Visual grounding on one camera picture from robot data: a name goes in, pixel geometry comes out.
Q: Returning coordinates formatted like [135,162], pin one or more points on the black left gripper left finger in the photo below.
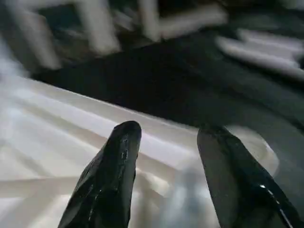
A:
[104,185]

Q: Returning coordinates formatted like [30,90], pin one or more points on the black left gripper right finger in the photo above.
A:
[242,185]

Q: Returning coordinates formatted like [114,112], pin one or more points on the white plastic table top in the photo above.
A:
[61,142]

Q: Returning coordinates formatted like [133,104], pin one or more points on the black table mat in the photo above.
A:
[166,80]

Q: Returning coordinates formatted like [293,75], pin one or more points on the white glass door cabinet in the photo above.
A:
[118,19]

